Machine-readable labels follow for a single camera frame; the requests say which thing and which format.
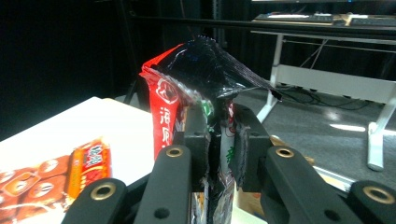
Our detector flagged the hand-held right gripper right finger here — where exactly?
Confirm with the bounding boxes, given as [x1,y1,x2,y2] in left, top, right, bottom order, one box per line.
[232,104,363,224]

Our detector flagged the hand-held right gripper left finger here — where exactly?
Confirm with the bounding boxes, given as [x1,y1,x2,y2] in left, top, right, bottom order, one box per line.
[134,104,210,224]

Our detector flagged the red and black food packet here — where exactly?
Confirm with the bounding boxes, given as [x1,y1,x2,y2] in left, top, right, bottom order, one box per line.
[138,35,284,224]

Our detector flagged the white table mat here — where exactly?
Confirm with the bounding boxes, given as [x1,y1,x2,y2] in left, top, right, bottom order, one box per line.
[0,96,157,224]

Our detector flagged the black keyboard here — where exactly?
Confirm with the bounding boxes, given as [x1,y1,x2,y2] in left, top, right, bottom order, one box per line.
[255,12,334,24]
[348,15,396,28]

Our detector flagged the orange clear snack packet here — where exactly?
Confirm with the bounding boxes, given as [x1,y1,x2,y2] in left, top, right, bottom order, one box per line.
[0,136,112,224]

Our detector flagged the black cables under desk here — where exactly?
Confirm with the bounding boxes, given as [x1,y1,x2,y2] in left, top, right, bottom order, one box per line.
[275,85,379,111]

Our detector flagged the black metal rail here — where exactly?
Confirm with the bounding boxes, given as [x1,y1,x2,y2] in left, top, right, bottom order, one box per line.
[129,13,396,35]

